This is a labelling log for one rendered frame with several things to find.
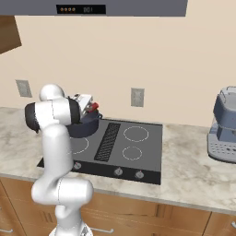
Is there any brown wooden wall cupboard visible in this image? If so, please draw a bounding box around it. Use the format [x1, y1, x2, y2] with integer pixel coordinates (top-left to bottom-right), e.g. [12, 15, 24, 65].
[0, 15, 23, 56]

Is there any grey range hood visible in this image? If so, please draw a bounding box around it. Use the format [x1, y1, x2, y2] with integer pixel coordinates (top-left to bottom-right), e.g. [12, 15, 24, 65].
[0, 0, 189, 18]

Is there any grey wall socket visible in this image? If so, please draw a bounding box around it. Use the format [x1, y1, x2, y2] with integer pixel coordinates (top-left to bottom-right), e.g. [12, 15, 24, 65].
[15, 79, 33, 99]
[130, 87, 146, 108]

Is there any wooden cupboard door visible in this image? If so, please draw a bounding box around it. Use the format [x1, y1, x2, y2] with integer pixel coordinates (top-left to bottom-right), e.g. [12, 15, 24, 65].
[0, 177, 28, 236]

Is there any dark blue pot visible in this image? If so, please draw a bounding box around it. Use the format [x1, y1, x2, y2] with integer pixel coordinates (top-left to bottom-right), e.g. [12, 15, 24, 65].
[65, 110, 103, 139]

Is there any small red object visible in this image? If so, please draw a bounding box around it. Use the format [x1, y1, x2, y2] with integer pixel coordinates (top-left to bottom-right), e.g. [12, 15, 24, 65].
[88, 102, 100, 112]

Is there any black hob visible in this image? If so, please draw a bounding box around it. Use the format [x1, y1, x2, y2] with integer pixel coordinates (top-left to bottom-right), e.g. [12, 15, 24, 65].
[36, 118, 164, 185]

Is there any blue grey coffee machine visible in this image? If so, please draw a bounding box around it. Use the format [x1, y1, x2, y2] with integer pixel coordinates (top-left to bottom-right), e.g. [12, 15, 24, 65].
[206, 86, 236, 164]

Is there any wooden drawer front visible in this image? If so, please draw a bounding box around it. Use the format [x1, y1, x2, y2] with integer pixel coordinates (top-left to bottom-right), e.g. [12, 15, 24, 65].
[202, 211, 236, 236]
[80, 192, 212, 236]

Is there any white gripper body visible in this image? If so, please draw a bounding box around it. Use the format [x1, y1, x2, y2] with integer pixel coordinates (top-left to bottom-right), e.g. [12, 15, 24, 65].
[79, 94, 94, 111]

